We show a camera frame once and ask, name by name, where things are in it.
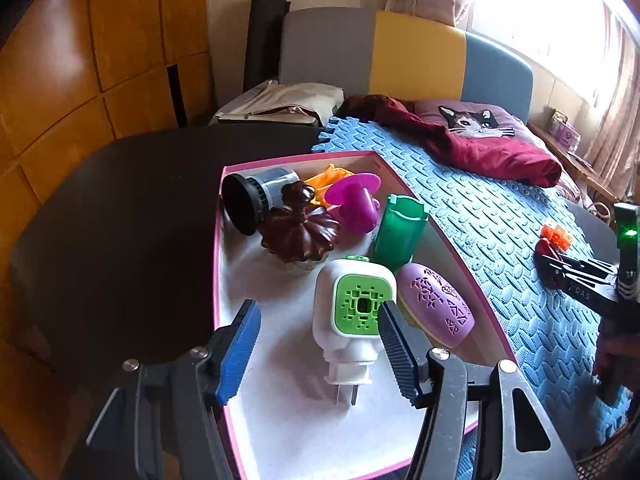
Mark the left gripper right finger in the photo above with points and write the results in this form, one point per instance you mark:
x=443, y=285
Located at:
x=406, y=348

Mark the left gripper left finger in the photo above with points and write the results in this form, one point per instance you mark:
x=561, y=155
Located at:
x=233, y=352

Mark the purple embossed oval case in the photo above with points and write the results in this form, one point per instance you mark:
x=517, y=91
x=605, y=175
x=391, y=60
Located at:
x=434, y=304

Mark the green white plug-in device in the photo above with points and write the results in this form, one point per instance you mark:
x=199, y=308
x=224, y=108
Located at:
x=349, y=293

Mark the green plastic tube piece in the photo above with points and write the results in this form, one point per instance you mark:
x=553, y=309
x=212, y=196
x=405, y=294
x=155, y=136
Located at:
x=401, y=228

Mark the dark brown pumpkin lid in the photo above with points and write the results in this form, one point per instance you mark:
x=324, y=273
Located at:
x=299, y=230

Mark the magenta plastic funnel cup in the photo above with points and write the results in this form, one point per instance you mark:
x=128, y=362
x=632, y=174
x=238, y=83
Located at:
x=354, y=197

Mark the small orange plastic piece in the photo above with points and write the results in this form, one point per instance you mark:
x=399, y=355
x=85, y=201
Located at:
x=322, y=181

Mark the red metallic cylinder tube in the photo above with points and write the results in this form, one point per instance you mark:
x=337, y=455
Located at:
x=543, y=249

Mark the wooden side shelf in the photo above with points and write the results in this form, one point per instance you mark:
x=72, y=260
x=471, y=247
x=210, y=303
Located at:
x=586, y=179

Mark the pink white tray box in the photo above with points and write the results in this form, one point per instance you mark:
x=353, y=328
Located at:
x=283, y=423

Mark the blue foam puzzle mat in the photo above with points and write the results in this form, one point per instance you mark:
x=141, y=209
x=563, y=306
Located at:
x=494, y=226

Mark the maroon red cloth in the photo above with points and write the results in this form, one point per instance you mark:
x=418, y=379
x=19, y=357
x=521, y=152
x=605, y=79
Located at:
x=500, y=157

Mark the pink storage box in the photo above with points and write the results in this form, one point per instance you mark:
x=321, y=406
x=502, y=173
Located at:
x=563, y=131

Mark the pink cat pillow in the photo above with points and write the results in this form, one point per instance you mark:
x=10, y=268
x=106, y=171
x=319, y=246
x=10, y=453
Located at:
x=473, y=120

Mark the white cloth bag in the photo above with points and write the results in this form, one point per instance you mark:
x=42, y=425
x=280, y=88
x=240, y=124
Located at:
x=307, y=103

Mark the black rolled mat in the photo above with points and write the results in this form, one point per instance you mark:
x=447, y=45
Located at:
x=263, y=41

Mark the multicolour sofa backrest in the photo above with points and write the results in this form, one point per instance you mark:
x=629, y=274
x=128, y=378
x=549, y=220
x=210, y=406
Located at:
x=408, y=58

